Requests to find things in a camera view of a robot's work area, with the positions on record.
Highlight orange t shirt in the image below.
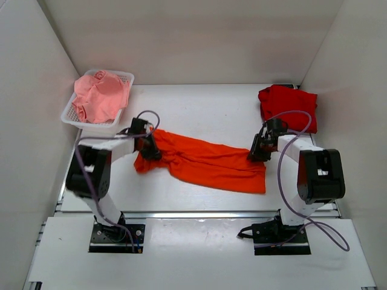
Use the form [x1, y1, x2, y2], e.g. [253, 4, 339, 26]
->
[134, 129, 266, 195]

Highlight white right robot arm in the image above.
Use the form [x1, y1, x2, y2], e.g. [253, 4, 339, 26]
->
[247, 118, 345, 242]

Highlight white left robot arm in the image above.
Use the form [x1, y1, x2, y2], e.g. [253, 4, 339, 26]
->
[65, 117, 161, 240]

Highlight white plastic basket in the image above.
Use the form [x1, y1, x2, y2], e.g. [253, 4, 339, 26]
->
[61, 69, 134, 132]

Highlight pink t shirt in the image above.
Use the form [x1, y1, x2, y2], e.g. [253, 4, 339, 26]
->
[72, 70, 131, 124]

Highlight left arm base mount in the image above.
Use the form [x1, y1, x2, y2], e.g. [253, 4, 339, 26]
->
[88, 218, 146, 254]

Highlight red folded t shirt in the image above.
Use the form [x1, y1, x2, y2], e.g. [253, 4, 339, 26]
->
[258, 85, 317, 134]

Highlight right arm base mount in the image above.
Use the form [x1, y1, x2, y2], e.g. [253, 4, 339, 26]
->
[237, 213, 311, 256]

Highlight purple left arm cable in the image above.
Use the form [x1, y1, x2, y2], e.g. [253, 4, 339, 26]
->
[74, 110, 161, 253]

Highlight aluminium table rail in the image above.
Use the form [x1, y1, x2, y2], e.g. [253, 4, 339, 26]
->
[120, 211, 339, 219]

